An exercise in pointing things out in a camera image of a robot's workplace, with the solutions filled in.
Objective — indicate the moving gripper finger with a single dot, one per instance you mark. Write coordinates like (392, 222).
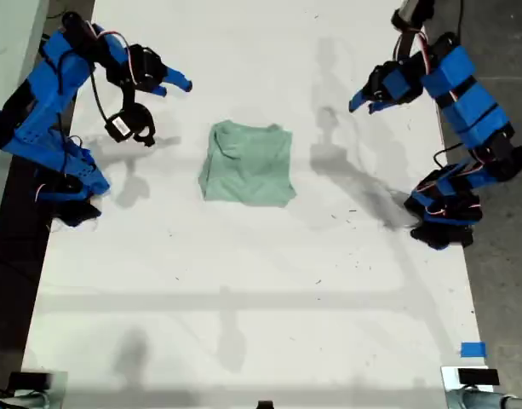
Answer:
(362, 100)
(177, 77)

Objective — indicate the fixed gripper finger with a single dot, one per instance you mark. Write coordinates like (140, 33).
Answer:
(377, 106)
(159, 90)

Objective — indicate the pale green T-shirt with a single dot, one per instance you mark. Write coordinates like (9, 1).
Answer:
(248, 166)

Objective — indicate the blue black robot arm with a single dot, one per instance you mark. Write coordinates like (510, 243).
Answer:
(469, 106)
(43, 98)

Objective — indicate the black stand leg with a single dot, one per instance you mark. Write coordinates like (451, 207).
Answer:
(43, 42)

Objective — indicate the pale grey side table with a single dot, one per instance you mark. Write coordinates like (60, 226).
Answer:
(9, 42)

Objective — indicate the black mat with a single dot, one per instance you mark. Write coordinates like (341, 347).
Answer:
(13, 277)

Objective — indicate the blue tape strip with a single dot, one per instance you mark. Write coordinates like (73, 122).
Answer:
(473, 349)

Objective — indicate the small black box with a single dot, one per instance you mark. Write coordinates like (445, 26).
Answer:
(477, 377)
(30, 380)

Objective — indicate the grey metal tube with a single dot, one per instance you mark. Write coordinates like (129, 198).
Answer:
(486, 400)
(18, 401)

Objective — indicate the small black object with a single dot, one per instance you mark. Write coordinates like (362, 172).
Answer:
(265, 405)

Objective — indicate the black camera mount stalk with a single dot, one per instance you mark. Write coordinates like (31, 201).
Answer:
(407, 38)
(126, 96)

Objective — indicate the black camera box white sticker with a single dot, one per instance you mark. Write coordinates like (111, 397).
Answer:
(119, 126)

